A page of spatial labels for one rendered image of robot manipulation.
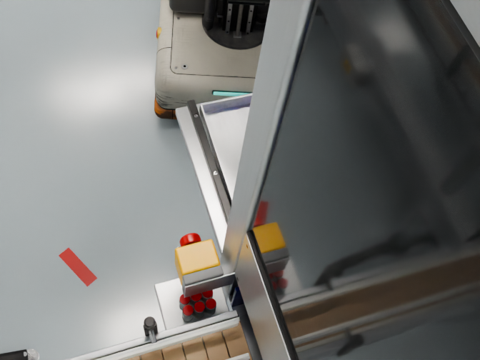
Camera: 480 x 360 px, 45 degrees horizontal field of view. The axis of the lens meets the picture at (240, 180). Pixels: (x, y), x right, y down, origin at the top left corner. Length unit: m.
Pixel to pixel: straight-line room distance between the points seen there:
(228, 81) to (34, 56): 0.90
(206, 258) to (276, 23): 0.58
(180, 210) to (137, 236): 0.19
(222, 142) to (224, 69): 0.92
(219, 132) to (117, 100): 1.19
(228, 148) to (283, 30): 0.80
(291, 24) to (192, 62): 1.73
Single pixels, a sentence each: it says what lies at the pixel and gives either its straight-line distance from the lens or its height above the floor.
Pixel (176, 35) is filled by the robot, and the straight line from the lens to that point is 2.33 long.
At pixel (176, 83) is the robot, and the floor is 0.27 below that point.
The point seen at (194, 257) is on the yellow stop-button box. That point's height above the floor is 1.03.
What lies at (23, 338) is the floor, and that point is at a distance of 2.13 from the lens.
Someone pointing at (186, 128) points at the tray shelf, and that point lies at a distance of 1.35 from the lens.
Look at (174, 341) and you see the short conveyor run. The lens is 1.07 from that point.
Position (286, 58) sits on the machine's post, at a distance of 0.55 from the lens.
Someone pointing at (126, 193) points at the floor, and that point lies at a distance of 2.26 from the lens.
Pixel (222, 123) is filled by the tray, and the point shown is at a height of 0.88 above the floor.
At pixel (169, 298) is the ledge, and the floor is 0.88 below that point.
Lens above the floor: 2.02
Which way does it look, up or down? 61 degrees down
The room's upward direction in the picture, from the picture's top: 12 degrees clockwise
